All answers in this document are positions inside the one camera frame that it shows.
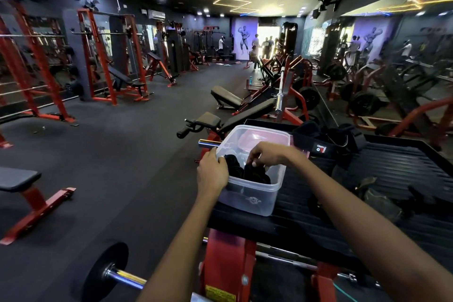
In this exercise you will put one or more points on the person's left hand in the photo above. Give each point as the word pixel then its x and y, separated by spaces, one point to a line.
pixel 212 174

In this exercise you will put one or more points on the person's right hand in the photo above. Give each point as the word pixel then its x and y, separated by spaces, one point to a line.
pixel 272 153

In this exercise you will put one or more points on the clear plastic container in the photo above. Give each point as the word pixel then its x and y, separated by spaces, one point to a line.
pixel 247 199

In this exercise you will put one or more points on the person's right forearm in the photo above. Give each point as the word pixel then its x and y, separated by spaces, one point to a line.
pixel 371 224

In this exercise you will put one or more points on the person's left forearm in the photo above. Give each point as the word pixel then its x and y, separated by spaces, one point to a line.
pixel 177 259

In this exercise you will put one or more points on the pink plastic lid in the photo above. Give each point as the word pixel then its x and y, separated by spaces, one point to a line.
pixel 299 144

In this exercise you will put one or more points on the chrome barbell sleeve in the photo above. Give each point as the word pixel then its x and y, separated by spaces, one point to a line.
pixel 279 100

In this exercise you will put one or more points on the red plate-loaded machine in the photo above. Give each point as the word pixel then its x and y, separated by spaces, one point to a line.
pixel 297 93

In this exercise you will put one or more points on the black weight plate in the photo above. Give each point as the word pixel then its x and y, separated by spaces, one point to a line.
pixel 309 98

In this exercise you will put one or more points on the black low bench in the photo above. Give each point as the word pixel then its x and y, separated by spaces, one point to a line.
pixel 226 95

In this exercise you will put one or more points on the thin chrome bar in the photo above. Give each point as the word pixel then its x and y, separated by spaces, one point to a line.
pixel 283 254

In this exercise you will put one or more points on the black ribbed platform tray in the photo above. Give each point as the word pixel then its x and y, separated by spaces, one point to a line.
pixel 389 167

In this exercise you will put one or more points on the black weight stack machine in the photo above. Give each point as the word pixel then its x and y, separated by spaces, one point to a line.
pixel 177 50

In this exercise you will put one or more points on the red incline bench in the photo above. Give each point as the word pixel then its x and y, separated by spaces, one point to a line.
pixel 154 57

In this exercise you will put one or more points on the red power rack with bench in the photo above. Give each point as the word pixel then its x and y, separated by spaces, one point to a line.
pixel 116 78

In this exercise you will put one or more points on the white air conditioner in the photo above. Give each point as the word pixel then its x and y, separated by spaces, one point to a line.
pixel 156 14

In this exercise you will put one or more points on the purple bodybuilder wall mural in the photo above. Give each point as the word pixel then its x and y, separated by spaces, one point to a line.
pixel 244 36

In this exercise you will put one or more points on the black wall fan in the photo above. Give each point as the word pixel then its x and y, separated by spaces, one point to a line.
pixel 323 4

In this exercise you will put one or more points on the large wall mirror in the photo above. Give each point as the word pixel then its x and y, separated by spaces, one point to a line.
pixel 407 64

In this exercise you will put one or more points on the red floor bench frame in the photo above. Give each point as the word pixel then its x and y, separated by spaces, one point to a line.
pixel 17 179

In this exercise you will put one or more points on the red squat rack frame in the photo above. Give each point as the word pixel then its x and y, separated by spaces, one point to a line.
pixel 39 64

